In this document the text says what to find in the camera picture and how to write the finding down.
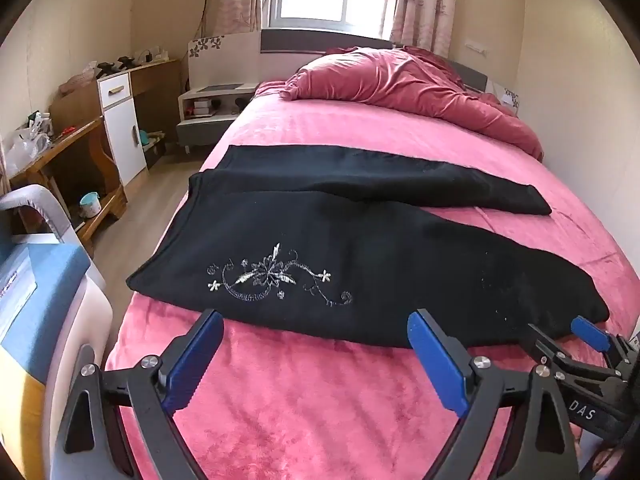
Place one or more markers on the blue white chair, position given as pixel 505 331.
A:
pixel 45 320

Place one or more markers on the red duvet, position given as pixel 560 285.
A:
pixel 400 85

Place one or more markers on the grey chair back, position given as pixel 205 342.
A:
pixel 30 200

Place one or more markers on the white and grey headboard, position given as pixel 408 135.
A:
pixel 300 40

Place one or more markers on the teal cup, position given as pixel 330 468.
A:
pixel 89 205

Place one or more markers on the clear plastic bag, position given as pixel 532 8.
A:
pixel 22 145

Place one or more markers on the white cabinet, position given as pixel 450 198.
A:
pixel 122 130

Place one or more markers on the wooden desk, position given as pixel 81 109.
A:
pixel 65 150

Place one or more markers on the black embroidered pants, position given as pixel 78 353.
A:
pixel 350 240

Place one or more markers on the pink plastic bag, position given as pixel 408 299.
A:
pixel 77 82

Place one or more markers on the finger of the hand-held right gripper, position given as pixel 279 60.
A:
pixel 550 351
pixel 590 332

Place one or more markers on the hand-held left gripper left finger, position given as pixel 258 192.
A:
pixel 192 360

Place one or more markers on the pink bed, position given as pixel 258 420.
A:
pixel 310 410

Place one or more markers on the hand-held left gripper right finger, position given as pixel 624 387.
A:
pixel 437 360

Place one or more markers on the white nightstand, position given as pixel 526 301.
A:
pixel 215 105

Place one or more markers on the white wall socket strip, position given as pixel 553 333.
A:
pixel 475 47

